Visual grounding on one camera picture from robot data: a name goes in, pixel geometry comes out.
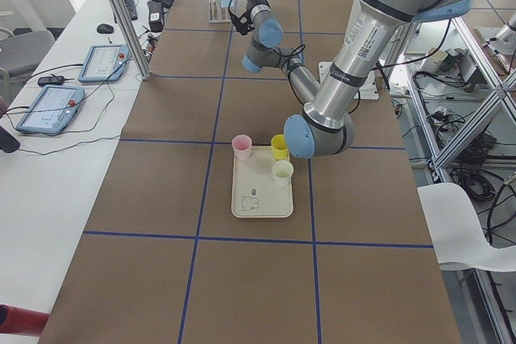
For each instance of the black computer mouse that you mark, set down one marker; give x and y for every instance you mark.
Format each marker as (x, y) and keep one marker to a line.
(104, 28)

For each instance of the near teach pendant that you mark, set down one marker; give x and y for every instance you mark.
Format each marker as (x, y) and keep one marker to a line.
(52, 110)

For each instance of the white wire cup rack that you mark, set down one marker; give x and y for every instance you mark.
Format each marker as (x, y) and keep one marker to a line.
(217, 14)

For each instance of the red cylinder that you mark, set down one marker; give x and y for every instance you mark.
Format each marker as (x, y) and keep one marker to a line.
(25, 322)

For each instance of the cream plastic tray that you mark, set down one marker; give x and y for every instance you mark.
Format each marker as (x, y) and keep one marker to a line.
(254, 193)

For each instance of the yellow cup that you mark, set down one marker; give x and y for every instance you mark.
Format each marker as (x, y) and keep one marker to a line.
(279, 147)

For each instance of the black keyboard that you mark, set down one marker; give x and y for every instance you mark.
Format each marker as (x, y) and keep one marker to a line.
(131, 9)

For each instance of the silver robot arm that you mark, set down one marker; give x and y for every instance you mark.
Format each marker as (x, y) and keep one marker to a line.
(324, 126)

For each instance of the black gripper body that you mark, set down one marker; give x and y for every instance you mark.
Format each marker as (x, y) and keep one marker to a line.
(249, 1)

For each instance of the aluminium frame post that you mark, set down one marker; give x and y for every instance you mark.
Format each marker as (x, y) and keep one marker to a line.
(128, 31)

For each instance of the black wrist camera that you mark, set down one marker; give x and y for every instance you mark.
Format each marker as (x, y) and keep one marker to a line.
(242, 24)

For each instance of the pink cup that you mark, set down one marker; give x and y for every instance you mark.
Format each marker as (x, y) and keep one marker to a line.
(242, 146)

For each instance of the white plastic chair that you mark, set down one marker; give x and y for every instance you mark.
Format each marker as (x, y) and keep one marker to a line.
(456, 233)

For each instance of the teach pendant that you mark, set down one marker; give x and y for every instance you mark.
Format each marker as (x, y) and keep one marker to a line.
(52, 110)
(104, 63)

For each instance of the far teach pendant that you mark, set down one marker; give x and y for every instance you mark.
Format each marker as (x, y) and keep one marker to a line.
(104, 63)

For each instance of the pale green cup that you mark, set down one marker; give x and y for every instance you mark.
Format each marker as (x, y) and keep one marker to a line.
(282, 171)

